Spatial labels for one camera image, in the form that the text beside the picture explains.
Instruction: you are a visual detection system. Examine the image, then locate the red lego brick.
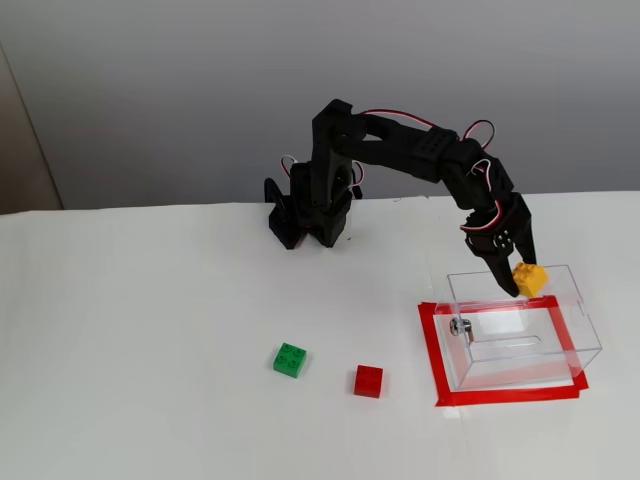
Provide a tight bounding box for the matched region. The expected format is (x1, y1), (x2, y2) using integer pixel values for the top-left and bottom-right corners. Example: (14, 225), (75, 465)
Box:
(353, 364), (385, 399)

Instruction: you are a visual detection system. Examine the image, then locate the transparent acrylic box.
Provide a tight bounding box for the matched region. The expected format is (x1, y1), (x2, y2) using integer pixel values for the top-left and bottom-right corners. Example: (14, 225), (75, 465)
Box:
(434, 263), (603, 392)

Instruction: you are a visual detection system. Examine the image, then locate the yellow lego brick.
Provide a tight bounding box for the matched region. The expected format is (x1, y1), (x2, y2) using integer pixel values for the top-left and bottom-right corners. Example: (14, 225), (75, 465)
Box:
(512, 261), (550, 299)

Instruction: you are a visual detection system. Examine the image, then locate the silver cam lock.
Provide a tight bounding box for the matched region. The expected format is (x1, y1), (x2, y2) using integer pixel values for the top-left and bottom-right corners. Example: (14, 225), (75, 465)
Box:
(448, 317), (476, 347)

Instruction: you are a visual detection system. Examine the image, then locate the green lego brick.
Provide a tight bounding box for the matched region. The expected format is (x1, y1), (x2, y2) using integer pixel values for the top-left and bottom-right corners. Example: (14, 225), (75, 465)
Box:
(272, 341), (308, 380)

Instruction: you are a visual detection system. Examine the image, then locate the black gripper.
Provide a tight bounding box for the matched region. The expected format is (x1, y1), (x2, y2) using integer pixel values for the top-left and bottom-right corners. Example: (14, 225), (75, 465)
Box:
(465, 191), (539, 298)

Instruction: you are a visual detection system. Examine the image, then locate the red tape frame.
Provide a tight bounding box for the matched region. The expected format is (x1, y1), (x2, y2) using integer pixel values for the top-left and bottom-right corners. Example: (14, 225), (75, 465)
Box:
(417, 294), (590, 409)

